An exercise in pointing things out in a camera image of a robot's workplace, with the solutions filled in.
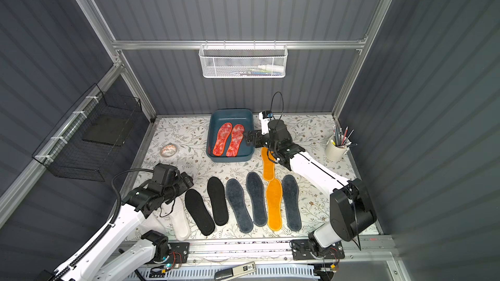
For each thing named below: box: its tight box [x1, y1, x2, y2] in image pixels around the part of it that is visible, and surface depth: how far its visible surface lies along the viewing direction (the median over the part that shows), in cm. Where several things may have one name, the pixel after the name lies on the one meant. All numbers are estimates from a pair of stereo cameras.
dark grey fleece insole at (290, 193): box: [281, 174, 302, 232], surface depth 88 cm
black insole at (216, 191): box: [207, 176, 230, 226], surface depth 88 cm
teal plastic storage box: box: [206, 108, 255, 163], surface depth 110 cm
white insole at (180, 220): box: [171, 196, 191, 242], surface depth 82 cm
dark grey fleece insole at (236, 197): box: [225, 178, 254, 234], surface depth 86 cm
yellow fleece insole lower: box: [265, 178, 283, 231], surface depth 87 cm
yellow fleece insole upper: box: [261, 147, 277, 182], surface depth 98 cm
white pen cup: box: [324, 135, 351, 161], surface depth 97 cm
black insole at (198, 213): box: [184, 188, 216, 237], surface depth 84 cm
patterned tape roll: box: [160, 142, 178, 158], surface depth 107 cm
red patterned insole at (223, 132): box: [212, 122, 233, 157], surface depth 111 cm
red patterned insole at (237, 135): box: [225, 123, 245, 157], surface depth 110 cm
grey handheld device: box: [214, 261, 258, 281], surface depth 68 cm
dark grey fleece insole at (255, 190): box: [246, 171, 268, 228], surface depth 89 cm
